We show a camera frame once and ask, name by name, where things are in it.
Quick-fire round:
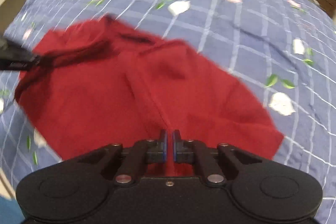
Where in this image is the red long-sleeve sweater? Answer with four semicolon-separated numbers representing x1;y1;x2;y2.
14;13;285;177

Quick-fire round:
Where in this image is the blue plaid floral bedspread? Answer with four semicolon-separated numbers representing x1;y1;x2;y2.
3;0;335;223

